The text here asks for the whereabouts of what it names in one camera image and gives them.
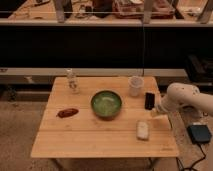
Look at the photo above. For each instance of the small clear plastic bottle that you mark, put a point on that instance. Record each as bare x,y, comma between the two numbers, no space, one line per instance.
72,81

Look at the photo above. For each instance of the yellowish foam arm tip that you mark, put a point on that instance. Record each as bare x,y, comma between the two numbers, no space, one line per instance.
157,111

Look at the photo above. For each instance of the translucent plastic cup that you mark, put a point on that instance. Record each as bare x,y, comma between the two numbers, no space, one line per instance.
135,85

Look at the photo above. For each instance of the black box on floor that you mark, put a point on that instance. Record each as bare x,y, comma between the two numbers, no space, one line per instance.
199,134

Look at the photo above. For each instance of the green ceramic bowl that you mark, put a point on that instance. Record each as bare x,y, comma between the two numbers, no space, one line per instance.
106,104

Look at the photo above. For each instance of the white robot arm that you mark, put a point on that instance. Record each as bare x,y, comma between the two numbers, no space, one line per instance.
180,94

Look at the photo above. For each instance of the wooden folding table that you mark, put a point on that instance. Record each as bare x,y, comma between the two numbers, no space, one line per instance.
86,136

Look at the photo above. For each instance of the white rectangular sponge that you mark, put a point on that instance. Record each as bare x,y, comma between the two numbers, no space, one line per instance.
142,130

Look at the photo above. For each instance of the black eraser block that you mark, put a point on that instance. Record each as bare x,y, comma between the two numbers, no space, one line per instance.
149,101

